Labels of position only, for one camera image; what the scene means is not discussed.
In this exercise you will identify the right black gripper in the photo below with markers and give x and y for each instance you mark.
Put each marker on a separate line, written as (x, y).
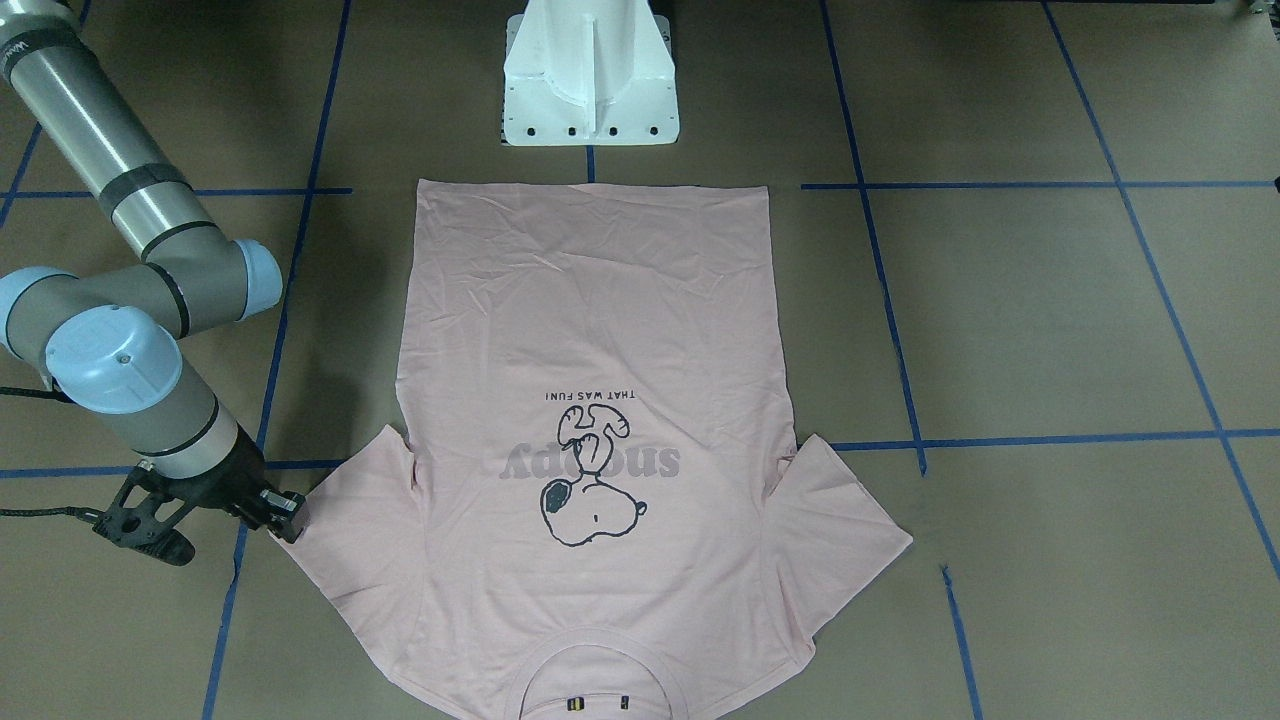
(228, 482)

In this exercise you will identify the pink Snoopy t-shirt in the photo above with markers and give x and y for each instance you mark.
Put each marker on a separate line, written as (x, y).
(598, 508)

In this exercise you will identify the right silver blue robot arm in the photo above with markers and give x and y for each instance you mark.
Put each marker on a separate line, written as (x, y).
(110, 342)

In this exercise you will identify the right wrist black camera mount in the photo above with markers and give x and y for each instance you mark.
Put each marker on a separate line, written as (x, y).
(143, 517)

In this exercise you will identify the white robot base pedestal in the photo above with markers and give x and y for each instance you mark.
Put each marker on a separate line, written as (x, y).
(599, 73)

